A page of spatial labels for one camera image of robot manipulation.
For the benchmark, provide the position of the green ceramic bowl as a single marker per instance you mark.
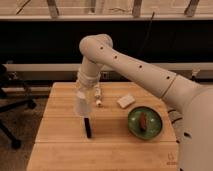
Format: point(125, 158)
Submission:
point(154, 123)

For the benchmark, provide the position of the white tube with cap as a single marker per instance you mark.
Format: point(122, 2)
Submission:
point(98, 95)

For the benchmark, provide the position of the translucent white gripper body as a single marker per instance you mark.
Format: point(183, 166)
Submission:
point(85, 90)

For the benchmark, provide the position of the translucent white cup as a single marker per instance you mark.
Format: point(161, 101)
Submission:
point(82, 104)

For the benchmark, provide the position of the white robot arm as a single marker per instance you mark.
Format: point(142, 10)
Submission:
point(193, 100)

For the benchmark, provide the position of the brown sausage in bowl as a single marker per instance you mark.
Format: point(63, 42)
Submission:
point(143, 120)

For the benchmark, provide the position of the black office chair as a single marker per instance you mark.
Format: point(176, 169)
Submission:
point(4, 77)

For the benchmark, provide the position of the black rectangular block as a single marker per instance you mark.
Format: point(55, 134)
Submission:
point(87, 127)

